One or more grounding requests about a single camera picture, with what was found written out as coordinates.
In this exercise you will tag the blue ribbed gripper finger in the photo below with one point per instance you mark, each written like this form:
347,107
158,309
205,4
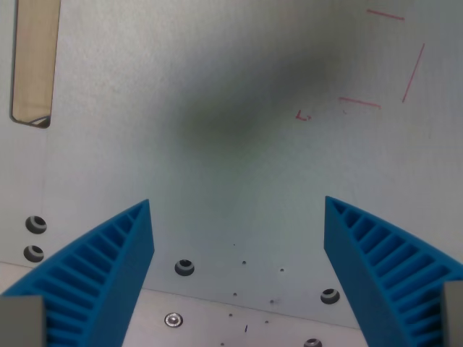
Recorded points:
380,274
108,274

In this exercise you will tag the silver hex socket screw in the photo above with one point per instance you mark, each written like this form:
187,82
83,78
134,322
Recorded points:
173,320

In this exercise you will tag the wooden board behind plate slot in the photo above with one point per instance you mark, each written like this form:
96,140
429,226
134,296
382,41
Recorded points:
34,61

